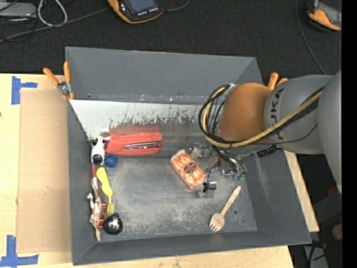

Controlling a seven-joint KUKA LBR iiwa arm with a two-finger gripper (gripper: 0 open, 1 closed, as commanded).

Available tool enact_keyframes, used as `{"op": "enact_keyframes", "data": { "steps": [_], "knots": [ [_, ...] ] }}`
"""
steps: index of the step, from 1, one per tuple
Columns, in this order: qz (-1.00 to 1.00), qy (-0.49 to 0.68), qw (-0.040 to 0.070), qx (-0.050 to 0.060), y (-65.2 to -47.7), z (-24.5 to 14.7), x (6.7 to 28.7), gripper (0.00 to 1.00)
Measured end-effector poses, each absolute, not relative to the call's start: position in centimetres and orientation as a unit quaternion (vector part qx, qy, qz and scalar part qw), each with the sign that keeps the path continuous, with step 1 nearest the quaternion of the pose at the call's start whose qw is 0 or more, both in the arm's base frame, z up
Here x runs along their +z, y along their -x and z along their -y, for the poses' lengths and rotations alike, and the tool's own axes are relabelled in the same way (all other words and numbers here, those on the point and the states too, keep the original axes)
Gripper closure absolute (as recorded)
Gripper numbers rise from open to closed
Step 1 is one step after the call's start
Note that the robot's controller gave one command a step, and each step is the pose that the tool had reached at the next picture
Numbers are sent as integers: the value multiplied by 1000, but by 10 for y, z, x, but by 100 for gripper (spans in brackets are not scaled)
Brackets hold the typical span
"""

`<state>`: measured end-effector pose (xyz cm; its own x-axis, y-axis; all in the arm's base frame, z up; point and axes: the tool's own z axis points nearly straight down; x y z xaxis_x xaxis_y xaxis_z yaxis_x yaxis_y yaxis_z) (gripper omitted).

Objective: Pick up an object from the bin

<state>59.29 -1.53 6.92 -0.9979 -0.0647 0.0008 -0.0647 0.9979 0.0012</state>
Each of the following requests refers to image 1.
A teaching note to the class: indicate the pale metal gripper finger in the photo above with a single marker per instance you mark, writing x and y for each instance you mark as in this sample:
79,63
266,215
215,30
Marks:
201,151
211,188

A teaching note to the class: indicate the orange and white packet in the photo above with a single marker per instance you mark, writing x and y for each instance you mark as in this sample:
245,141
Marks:
186,168

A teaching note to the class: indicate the wooden fork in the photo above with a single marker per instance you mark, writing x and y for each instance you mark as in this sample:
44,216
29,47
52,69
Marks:
228,204

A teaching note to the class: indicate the grey metal bin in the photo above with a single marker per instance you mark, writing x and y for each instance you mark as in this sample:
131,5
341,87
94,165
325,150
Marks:
156,194

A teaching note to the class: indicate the red stapler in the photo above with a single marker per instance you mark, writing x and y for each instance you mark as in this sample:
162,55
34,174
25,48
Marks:
131,145

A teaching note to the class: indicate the blue ball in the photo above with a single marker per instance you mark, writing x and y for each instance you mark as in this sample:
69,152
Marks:
111,161

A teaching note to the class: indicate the yellow plastic spoon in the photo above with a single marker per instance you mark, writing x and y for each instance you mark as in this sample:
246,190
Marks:
103,179

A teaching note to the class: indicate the black and white toy animal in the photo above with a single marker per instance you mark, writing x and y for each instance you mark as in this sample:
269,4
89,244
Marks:
98,151

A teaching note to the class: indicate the black and white ball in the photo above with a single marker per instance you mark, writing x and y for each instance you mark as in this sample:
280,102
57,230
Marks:
113,224

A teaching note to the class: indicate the red thin stick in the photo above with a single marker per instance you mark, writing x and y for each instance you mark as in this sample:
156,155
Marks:
93,171

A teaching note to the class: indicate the pale pink toy animal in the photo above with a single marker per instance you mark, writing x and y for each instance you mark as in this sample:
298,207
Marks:
96,208

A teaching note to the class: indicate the brown cardboard board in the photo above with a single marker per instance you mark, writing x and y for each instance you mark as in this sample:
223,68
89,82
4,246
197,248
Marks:
42,172

